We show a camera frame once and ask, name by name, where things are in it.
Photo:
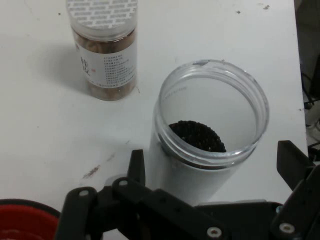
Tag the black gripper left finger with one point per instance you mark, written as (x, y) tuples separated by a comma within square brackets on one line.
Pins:
[(125, 212)]

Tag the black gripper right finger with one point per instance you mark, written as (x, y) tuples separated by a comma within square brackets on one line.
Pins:
[(302, 200)]

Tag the red bowl with black rim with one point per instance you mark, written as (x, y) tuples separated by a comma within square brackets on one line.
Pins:
[(20, 220)]

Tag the clear jar of black seeds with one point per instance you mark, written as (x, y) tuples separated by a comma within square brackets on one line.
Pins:
[(175, 180)]

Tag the brown spice jar white lid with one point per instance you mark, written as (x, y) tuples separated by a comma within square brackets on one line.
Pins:
[(105, 62)]

